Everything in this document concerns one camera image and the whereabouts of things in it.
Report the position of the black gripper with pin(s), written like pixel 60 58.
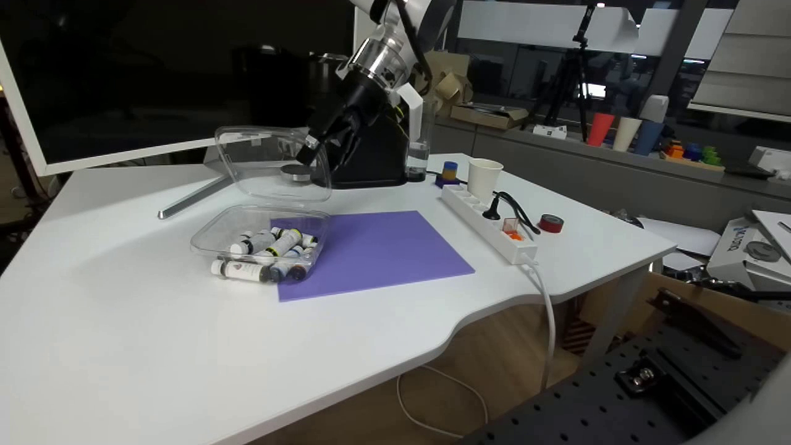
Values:
pixel 356 113

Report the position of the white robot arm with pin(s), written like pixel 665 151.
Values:
pixel 391 40

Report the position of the black box appliance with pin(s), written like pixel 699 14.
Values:
pixel 374 161

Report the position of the small blue orange object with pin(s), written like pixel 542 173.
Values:
pixel 451 172

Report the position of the small white box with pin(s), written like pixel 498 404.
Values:
pixel 770 161

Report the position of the purple rectangular mat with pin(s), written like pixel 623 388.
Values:
pixel 378 247

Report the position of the silver monitor stand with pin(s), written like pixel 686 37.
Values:
pixel 201 189

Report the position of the clear plastic bag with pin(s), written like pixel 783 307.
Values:
pixel 212 235

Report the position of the cardboard boxes pile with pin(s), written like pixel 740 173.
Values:
pixel 447 78

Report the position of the white paper cup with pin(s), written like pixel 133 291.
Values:
pixel 485 176

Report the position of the white power strip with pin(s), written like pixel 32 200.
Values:
pixel 485 223

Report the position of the white framed monitor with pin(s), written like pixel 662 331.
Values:
pixel 123 76

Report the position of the red round tape roll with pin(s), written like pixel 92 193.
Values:
pixel 552 223

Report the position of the red plastic cup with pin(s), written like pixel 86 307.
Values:
pixel 602 130

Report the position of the white plastic cup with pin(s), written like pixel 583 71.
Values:
pixel 626 134

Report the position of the blue plastic cup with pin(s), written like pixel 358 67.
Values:
pixel 647 140

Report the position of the white table leg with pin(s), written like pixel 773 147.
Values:
pixel 614 313

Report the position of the orange small toy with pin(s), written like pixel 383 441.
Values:
pixel 676 151

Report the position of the green small toy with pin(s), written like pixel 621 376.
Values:
pixel 712 153

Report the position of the black perforated board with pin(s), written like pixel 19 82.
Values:
pixel 626 397

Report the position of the stack of printed papers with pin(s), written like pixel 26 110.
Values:
pixel 754 247

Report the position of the black camera tripod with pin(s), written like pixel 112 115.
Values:
pixel 577 76

